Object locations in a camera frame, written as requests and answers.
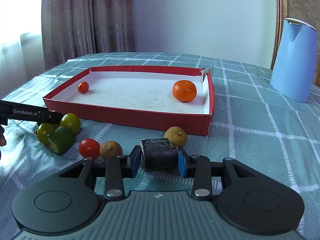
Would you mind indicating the small red cherry tomato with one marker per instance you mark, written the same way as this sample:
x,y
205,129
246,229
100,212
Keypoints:
x,y
83,87

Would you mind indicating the light blue kettle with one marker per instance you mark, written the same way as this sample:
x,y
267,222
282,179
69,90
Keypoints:
x,y
292,62

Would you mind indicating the green tomato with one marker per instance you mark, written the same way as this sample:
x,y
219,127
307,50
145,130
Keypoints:
x,y
43,133
70,123

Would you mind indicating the brown longan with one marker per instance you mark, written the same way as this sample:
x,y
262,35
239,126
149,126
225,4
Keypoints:
x,y
176,136
110,150

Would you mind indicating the beige patterned curtain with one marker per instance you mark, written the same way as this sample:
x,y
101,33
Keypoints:
x,y
87,17

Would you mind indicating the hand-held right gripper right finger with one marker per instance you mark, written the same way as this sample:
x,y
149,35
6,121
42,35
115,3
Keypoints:
x,y
182,165

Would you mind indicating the orange mandarin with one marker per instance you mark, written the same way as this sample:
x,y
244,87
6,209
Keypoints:
x,y
184,90

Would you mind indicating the dark eggplant chunk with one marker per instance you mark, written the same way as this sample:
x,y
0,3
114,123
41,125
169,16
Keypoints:
x,y
158,155

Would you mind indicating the person's left hand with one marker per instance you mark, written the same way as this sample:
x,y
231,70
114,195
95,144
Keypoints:
x,y
2,141

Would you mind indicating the sheer white curtain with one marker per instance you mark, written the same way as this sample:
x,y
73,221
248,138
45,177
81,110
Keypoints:
x,y
17,55

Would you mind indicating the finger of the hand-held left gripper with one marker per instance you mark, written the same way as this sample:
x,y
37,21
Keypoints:
x,y
53,117

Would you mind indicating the green cucumber piece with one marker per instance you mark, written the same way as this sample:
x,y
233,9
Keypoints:
x,y
61,140

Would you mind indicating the red cardboard box tray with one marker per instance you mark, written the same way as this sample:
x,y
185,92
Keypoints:
x,y
137,92

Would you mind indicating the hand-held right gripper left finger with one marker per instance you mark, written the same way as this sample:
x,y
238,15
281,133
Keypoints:
x,y
136,162

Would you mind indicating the large red tomato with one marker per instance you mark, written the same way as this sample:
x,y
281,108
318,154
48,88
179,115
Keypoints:
x,y
89,148

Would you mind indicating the gold framed padded headboard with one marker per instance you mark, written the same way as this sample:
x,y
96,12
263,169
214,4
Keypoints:
x,y
302,2

